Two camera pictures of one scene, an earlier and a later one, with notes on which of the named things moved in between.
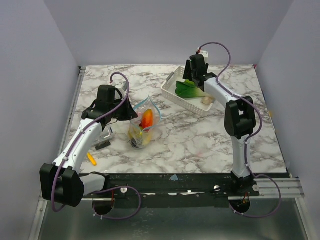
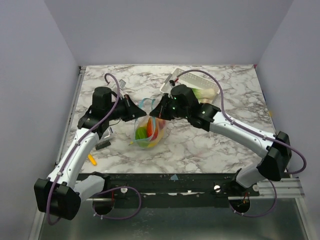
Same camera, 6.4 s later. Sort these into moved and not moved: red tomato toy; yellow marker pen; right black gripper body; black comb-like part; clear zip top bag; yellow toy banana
Moved: red tomato toy; clear zip top bag; yellow toy banana; right black gripper body
Not moved: yellow marker pen; black comb-like part
